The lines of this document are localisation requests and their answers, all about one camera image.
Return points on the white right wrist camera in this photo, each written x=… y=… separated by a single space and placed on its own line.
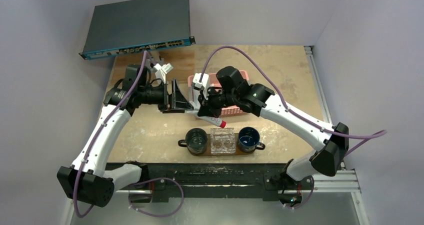
x=200 y=82

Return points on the oval wooden tray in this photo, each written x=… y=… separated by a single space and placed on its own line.
x=208 y=154

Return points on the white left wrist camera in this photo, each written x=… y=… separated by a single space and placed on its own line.
x=161 y=71

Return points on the grey blue network switch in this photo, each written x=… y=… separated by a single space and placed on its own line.
x=134 y=26

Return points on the brown wooden board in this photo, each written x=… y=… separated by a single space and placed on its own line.
x=183 y=62

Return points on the aluminium frame rail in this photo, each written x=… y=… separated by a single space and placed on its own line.
x=345 y=181

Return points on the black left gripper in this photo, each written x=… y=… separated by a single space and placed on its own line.
x=174 y=102

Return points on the dark grey mug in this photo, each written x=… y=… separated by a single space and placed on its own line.
x=195 y=141

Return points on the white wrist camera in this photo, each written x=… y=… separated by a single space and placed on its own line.
x=200 y=82
x=161 y=71

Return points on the clear glass toothbrush holder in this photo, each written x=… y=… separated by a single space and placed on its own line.
x=222 y=141

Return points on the dark blue mug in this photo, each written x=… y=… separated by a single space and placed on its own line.
x=249 y=140

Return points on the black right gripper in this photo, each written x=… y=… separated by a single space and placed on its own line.
x=207 y=102

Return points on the black table front rail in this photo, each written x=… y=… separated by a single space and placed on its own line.
x=264 y=181

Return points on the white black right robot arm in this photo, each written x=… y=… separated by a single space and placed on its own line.
x=329 y=142

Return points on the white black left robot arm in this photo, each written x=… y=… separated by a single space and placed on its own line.
x=87 y=179

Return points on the pink plastic basket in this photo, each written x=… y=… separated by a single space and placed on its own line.
x=229 y=81

